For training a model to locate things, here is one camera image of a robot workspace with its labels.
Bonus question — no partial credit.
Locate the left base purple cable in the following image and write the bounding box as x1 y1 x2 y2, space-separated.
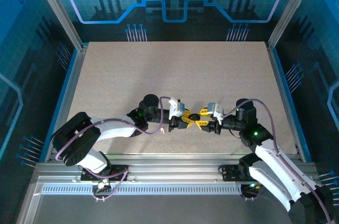
82 168 129 203

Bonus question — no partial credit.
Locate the aluminium frame post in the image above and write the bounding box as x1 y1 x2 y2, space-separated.
30 0 88 51
265 0 320 51

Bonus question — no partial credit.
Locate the left aluminium frame post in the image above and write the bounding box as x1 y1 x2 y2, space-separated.
30 0 88 51

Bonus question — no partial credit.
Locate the aluminium blue side rail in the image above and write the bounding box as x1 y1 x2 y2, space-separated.
43 43 90 163
265 42 313 163

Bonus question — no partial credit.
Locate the left aluminium blue side rail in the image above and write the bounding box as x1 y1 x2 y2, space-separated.
43 43 90 163

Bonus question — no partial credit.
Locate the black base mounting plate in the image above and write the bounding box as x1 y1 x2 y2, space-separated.
221 164 251 182
80 164 130 182

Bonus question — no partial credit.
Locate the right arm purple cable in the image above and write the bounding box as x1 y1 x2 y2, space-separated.
222 98 333 224

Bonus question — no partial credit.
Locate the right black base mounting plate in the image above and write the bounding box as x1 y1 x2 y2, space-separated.
221 164 251 182

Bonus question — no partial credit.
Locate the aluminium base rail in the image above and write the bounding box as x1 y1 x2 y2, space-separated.
34 153 323 185

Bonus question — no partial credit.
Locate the right aluminium frame post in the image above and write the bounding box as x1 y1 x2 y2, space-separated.
265 0 320 51

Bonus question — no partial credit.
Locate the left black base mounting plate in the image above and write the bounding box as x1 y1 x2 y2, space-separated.
80 164 130 182

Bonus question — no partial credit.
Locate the white slotted cable duct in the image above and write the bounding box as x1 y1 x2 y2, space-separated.
41 183 247 195

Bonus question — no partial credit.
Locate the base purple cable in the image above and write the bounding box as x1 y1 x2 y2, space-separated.
240 181 265 201
82 168 129 203

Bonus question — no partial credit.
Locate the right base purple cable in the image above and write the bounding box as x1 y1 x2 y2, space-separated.
240 181 265 201

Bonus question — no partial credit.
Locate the right aluminium blue side rail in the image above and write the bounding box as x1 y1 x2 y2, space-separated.
265 42 313 163

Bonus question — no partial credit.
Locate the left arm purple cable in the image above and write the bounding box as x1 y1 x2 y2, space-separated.
55 96 174 162

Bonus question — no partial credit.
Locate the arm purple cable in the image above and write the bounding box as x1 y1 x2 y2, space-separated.
55 96 174 162
222 98 333 224

